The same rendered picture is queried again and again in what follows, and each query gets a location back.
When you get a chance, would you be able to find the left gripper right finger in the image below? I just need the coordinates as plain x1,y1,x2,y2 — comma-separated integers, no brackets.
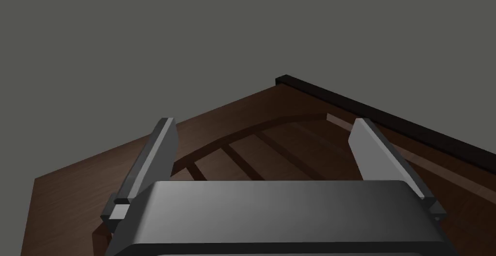
347,117,448,222

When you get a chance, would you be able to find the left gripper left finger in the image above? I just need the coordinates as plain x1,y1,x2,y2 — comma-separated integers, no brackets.
100,117,179,232

